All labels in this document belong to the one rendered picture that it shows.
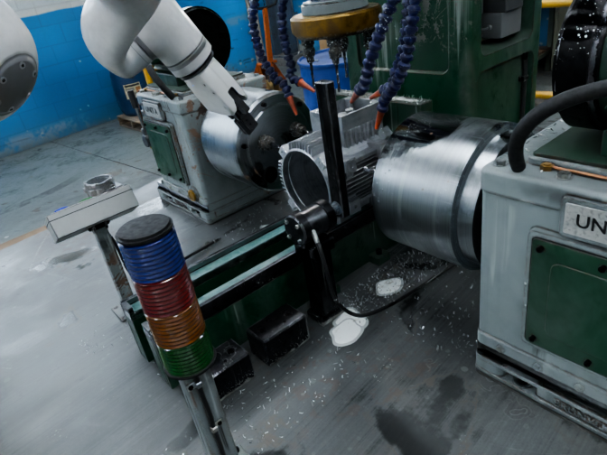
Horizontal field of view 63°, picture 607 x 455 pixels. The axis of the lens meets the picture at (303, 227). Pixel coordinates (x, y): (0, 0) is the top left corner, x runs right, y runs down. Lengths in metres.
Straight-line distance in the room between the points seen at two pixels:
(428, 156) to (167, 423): 0.61
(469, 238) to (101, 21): 0.61
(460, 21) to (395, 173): 0.39
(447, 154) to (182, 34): 0.47
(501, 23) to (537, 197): 0.62
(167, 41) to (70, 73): 5.83
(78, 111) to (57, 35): 0.86
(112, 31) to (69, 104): 5.92
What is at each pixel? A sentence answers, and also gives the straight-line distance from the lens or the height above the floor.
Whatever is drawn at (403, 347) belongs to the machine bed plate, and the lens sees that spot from 0.93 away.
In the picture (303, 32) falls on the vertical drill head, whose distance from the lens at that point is 1.00.
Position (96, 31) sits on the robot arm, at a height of 1.39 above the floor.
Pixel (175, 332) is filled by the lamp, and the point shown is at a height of 1.10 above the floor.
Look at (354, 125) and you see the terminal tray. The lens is 1.05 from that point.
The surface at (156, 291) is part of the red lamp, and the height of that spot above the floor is 1.16.
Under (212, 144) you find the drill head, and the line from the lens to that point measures 1.29.
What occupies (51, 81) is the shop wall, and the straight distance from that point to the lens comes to 6.63.
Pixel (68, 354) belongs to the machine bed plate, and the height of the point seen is 0.80.
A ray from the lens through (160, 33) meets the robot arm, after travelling 0.88.
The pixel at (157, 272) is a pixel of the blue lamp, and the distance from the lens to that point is 0.53.
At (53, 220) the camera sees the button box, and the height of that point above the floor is 1.07.
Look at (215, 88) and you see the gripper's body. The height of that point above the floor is 1.26.
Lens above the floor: 1.43
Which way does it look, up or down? 28 degrees down
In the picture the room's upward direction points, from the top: 10 degrees counter-clockwise
